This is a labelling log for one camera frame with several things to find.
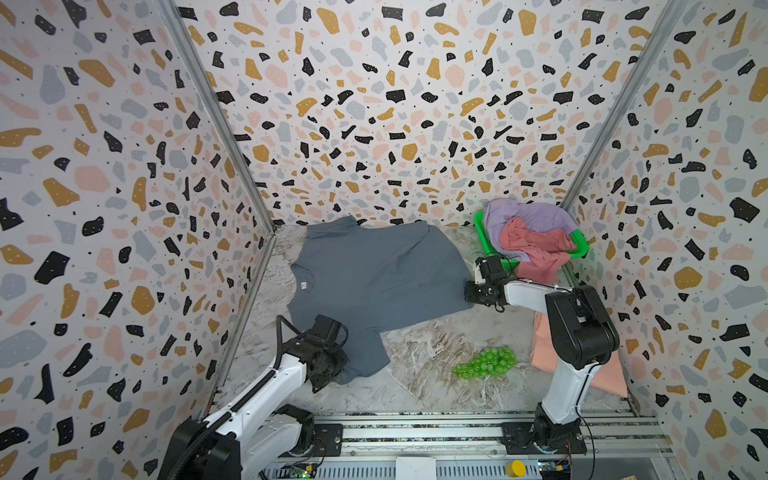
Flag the green plastic basket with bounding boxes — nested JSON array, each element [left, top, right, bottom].
[[473, 211, 589, 273]]

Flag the yellow round cap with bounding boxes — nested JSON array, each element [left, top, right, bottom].
[[504, 460, 527, 478]]

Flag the left corner aluminium post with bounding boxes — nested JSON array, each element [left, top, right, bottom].
[[156, 0, 276, 237]]

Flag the dark pink t-shirt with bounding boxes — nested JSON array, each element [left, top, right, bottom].
[[499, 218, 576, 285]]

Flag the right corner aluminium post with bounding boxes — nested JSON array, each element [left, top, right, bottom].
[[560, 0, 688, 210]]

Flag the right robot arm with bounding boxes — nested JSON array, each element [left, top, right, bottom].
[[464, 256, 619, 455]]

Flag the folded salmon t-shirt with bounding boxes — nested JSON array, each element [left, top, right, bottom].
[[531, 312, 628, 398]]

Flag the grey t-shirt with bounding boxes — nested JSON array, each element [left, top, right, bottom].
[[288, 217, 471, 385]]

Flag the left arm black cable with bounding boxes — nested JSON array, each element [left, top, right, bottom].
[[164, 314, 301, 480]]

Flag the corner aluminium post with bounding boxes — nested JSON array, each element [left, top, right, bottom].
[[560, 0, 688, 210], [156, 0, 276, 237]]

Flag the green toy grapes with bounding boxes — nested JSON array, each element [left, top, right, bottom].
[[453, 346, 517, 380]]

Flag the white box on rail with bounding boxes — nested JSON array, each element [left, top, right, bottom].
[[395, 456, 437, 480]]

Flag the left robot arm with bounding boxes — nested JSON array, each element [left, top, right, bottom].
[[159, 315, 349, 479]]

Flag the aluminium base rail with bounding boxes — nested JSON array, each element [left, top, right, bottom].
[[262, 410, 684, 479]]

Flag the lilac t-shirt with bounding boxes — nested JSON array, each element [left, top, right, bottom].
[[483, 198, 578, 262]]

